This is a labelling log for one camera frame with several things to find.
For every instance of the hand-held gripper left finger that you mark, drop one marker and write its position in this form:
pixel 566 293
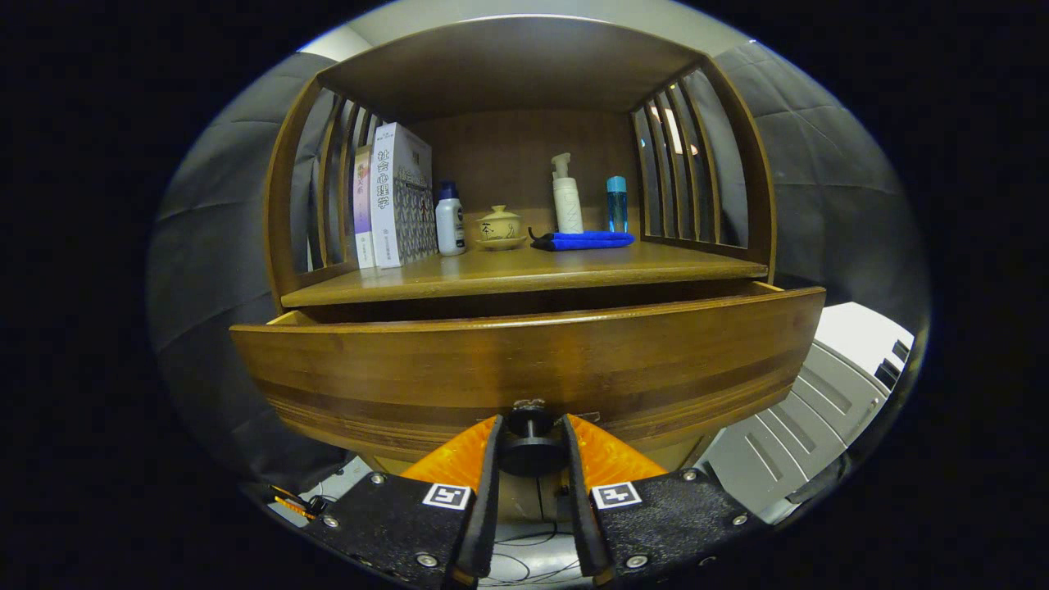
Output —
pixel 483 508

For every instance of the blue cylindrical bottle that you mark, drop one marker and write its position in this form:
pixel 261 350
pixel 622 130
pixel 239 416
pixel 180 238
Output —
pixel 617 209

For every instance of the yellow lidded teacup with saucer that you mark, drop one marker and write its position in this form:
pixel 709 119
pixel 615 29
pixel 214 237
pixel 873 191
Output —
pixel 500 225

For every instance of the orange black object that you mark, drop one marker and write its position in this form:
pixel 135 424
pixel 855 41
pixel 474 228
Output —
pixel 293 504

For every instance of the wooden drawer with black knob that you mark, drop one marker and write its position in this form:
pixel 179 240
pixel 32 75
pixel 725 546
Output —
pixel 533 360

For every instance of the white pump bottle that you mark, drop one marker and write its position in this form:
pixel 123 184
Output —
pixel 567 205

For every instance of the thin purple book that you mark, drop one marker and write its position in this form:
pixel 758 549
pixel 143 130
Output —
pixel 363 213

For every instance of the wooden countertop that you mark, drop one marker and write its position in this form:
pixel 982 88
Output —
pixel 533 270

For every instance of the white machine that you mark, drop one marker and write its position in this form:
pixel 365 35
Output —
pixel 819 393

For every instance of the white bottle with blue cap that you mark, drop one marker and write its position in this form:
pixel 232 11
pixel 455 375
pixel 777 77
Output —
pixel 450 225

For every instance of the thick white book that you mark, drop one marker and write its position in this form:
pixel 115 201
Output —
pixel 393 197

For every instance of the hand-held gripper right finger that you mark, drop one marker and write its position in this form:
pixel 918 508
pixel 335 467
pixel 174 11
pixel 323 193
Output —
pixel 583 508

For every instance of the brown wooden cabinet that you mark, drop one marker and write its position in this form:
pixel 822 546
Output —
pixel 508 65

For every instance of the folded blue cloth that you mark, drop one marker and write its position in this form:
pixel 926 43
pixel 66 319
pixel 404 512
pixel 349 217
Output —
pixel 586 241

